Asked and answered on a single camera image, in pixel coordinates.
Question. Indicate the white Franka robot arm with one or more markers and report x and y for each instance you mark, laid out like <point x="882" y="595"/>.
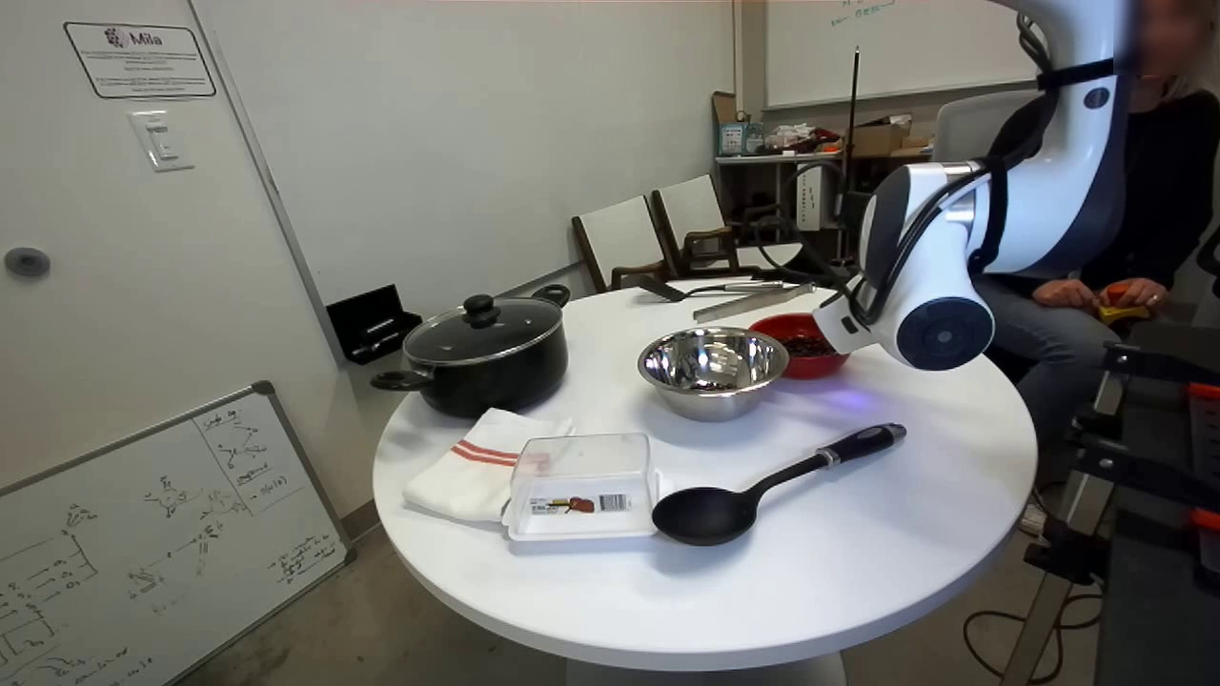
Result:
<point x="1055" y="192"/>

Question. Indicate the silver metal bowl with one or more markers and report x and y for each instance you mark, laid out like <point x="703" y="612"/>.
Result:
<point x="709" y="384"/>

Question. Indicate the red bowl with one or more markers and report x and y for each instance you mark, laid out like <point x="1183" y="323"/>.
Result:
<point x="786" y="335"/>

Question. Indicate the black ladle spoon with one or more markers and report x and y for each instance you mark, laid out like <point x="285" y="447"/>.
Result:
<point x="706" y="516"/>

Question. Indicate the black slotted spatula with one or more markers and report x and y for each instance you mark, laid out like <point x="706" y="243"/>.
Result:
<point x="660" y="292"/>

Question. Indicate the wooden chair white seat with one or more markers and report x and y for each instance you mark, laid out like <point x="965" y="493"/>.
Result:
<point x="623" y="235"/>
<point x="693" y="202"/>

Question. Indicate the black cooking pot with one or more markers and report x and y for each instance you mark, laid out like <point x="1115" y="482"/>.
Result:
<point x="498" y="384"/>

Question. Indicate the black pot lid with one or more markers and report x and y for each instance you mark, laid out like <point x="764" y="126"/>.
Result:
<point x="490" y="335"/>

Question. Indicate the clear plastic container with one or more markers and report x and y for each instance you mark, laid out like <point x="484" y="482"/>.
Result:
<point x="577" y="482"/>

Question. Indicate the metal tongs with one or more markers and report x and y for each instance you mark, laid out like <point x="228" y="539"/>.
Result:
<point x="749" y="301"/>

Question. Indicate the white cloth red stripes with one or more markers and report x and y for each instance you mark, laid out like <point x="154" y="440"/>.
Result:
<point x="460" y="489"/>

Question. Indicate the cluttered desk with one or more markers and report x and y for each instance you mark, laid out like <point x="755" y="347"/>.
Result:
<point x="764" y="159"/>

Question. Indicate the thin black pole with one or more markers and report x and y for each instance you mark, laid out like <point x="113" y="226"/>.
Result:
<point x="848" y="137"/>

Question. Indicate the small framed whiteboard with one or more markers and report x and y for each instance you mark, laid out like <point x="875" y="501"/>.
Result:
<point x="154" y="559"/>

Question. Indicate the yellow handheld controller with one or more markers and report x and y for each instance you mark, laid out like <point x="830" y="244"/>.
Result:
<point x="1126" y="311"/>

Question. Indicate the white door sign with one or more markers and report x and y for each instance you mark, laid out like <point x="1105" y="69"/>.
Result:
<point x="139" y="59"/>

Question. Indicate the round door lock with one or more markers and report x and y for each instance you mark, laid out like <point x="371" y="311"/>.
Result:
<point x="26" y="264"/>

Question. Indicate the orange black clamp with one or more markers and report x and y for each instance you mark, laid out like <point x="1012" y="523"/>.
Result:
<point x="1206" y="393"/>
<point x="1206" y="518"/>

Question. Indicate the large wall whiteboard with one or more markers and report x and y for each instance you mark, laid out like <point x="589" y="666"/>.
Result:
<point x="891" y="51"/>

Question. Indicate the white switch plate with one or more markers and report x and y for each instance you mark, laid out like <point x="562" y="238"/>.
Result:
<point x="163" y="137"/>

